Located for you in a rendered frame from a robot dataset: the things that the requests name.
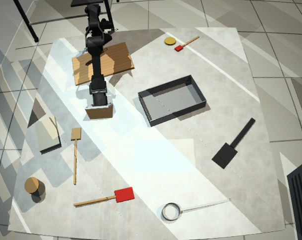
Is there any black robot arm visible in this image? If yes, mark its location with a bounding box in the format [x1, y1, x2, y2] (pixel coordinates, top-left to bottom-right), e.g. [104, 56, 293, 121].
[84, 4, 112, 107]

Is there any yellow round disc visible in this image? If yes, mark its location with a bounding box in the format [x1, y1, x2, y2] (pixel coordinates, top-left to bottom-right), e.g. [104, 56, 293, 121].
[165, 37, 176, 46]

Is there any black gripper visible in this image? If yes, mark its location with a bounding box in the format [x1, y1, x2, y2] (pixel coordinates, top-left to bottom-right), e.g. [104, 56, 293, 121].
[90, 23, 112, 45]

